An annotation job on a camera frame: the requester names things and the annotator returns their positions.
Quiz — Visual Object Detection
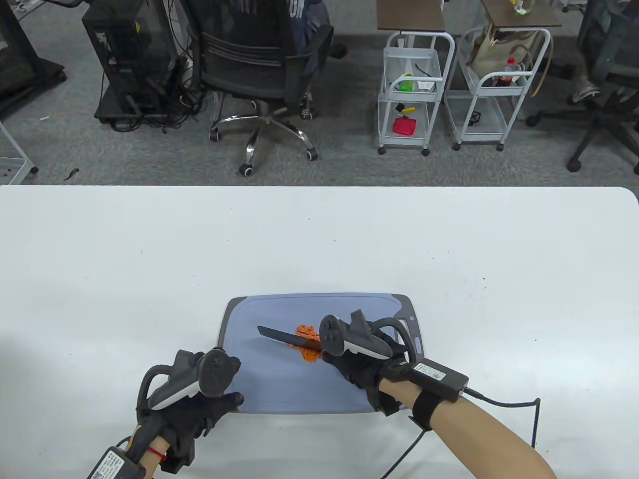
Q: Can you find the orange carrot slice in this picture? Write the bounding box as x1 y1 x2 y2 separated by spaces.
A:
294 324 322 363

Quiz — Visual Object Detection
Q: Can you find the person's right forearm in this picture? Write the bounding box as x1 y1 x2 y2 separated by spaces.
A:
378 377 557 479

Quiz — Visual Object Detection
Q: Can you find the tangle of black cables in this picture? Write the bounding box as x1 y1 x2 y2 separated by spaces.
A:
110 60 210 133

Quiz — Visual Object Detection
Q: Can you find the red-capped cola bottle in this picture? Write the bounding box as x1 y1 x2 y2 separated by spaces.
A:
494 56 517 86

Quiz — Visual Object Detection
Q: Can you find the black wrist strap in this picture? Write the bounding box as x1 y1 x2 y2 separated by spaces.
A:
409 392 452 431

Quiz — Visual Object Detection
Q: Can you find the blue grey cutting board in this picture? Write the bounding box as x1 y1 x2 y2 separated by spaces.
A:
217 293 428 416

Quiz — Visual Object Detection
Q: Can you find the black computer tower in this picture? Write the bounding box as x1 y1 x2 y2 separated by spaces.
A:
81 0 180 125

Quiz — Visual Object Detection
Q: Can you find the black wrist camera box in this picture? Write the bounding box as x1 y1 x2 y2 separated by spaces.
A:
86 447 148 479
412 358 470 404

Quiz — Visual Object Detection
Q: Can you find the chrome-based black office chair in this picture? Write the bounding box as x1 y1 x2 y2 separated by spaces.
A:
187 0 335 178

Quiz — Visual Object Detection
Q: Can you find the black equipment stand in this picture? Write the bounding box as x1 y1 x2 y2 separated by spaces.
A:
0 0 67 100

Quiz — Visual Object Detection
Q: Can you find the white metal rack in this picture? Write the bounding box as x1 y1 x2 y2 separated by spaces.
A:
0 120 39 185

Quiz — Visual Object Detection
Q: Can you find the thick black braided cable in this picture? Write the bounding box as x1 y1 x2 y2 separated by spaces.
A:
464 389 542 450

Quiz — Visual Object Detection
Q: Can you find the beige cloth bag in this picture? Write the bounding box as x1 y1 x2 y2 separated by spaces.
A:
467 25 530 78

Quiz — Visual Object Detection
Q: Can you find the black kitchen knife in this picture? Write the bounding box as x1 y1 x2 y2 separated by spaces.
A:
257 325 325 352

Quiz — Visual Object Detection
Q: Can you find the white wire utility cart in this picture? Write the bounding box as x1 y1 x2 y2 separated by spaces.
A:
444 26 552 151
377 30 456 156

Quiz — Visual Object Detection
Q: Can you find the person's right hand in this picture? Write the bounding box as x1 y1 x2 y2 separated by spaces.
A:
322 344 415 417

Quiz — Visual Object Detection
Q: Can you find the person's left forearm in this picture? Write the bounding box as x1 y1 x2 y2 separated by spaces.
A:
127 424 168 472

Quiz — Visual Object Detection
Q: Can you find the black-based office chair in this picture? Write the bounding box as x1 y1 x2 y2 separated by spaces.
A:
525 0 639 174

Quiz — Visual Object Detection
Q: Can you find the grey tracking controller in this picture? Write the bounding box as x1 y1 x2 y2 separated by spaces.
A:
137 348 241 412
319 309 417 367

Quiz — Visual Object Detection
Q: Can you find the thin black cable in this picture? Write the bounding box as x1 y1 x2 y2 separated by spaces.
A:
382 428 427 479

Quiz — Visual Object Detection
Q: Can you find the person's left hand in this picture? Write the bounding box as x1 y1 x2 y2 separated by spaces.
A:
136 348 245 472

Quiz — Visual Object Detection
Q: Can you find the brown wooden desk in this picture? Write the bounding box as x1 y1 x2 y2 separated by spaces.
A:
377 0 446 31
480 0 563 26

